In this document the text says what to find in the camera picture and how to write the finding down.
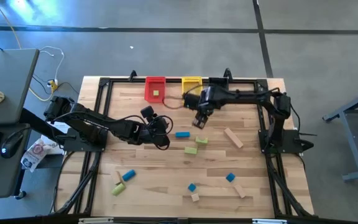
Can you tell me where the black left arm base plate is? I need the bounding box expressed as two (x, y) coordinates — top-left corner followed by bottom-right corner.
(63, 127), (108, 152)

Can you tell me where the black cable bundle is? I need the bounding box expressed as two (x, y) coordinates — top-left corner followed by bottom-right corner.
(264, 155), (312, 218)
(50, 151), (102, 215)

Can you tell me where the long natural wood block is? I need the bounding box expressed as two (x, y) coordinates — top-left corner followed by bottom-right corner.
(223, 127), (244, 149)

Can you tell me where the natural wood rectangular block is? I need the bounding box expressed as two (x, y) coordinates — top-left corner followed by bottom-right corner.
(234, 184), (247, 199)

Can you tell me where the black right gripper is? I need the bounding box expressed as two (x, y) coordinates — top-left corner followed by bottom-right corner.
(183, 85), (220, 130)

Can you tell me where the yellow plastic basket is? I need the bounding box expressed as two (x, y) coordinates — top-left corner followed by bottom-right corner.
(181, 76), (203, 98)

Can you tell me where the black floor cable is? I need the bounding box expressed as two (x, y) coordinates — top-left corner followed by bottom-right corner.
(31, 73), (80, 96)

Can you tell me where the white floor cable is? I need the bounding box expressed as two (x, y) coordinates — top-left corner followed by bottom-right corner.
(39, 45), (65, 83)

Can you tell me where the black plastic basket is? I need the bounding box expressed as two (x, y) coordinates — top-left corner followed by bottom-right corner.
(209, 77), (229, 87)

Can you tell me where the light grey desk panel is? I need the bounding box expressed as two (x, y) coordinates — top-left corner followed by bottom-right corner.
(0, 49), (40, 126)

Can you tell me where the blue cylinder block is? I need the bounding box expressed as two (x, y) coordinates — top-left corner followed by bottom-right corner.
(121, 169), (137, 182)

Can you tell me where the yellow power plug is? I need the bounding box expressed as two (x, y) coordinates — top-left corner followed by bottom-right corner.
(47, 79), (59, 93)

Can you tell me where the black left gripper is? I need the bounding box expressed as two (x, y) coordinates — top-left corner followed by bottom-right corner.
(139, 105), (171, 151)

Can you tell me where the white printed box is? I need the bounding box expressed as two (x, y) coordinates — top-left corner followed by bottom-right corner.
(40, 122), (71, 156)

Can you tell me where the green cylinder block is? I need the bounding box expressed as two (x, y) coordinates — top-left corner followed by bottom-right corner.
(112, 182), (127, 197)

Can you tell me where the silver edge bracket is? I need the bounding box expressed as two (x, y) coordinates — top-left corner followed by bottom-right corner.
(252, 218), (288, 224)
(78, 217), (114, 224)

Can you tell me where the black aluminium table frame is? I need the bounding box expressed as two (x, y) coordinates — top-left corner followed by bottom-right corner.
(50, 76), (315, 218)

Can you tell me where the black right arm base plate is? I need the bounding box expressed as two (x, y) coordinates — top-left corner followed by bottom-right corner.
(258, 129), (315, 155)

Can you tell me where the yellow floor cable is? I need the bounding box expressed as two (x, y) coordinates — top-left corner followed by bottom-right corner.
(0, 0), (55, 102)

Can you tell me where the crumpled snack bag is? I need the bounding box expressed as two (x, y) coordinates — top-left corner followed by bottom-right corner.
(20, 138), (52, 173)

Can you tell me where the grey metal table frame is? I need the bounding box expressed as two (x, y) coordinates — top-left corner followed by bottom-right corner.
(321, 86), (358, 182)

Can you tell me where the thin natural wood block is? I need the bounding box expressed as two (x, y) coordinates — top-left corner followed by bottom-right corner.
(112, 170), (123, 186)

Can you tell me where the red plastic basket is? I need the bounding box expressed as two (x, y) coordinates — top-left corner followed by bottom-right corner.
(144, 76), (167, 104)

